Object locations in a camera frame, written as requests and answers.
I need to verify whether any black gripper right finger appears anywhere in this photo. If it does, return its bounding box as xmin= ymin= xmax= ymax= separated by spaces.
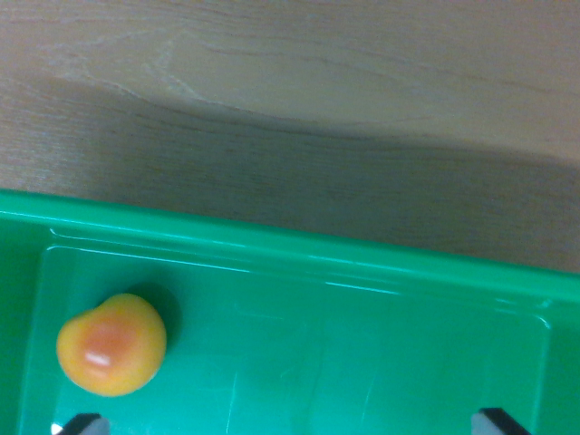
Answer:
xmin=470 ymin=408 xmax=532 ymax=435

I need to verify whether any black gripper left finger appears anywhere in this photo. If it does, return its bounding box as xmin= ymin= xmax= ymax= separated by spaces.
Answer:
xmin=54 ymin=412 xmax=111 ymax=435

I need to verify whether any yellow orange toy peach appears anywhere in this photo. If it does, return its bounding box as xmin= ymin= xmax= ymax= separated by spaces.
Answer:
xmin=55 ymin=293 xmax=168 ymax=398

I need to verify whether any green plastic bin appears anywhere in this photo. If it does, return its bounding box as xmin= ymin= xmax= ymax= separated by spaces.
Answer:
xmin=0 ymin=188 xmax=580 ymax=435

